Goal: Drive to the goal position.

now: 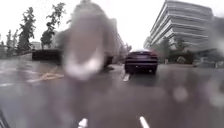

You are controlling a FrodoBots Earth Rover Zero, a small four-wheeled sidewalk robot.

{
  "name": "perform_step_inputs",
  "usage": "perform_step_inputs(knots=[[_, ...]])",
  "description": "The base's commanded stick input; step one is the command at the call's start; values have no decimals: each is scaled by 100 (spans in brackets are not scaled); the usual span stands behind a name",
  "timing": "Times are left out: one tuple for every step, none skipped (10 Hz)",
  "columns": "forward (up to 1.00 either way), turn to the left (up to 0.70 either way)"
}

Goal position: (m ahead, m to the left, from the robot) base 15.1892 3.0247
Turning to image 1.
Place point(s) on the dark car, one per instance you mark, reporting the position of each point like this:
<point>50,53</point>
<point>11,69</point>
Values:
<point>141,60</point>

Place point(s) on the wet grey asphalt road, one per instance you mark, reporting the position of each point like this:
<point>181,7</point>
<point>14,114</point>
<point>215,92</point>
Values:
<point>133,100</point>

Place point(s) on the robot's own part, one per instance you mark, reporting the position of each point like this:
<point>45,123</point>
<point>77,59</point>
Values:
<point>82,123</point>
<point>144,122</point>

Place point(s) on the dark hedge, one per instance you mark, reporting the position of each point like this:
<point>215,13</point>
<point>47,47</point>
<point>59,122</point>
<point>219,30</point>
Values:
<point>46,55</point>

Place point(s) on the grey multi-storey building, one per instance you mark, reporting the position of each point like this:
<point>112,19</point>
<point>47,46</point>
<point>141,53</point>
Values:
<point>181,25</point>

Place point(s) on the row of trees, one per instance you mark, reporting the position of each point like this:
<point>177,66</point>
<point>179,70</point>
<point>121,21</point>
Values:
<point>26,31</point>

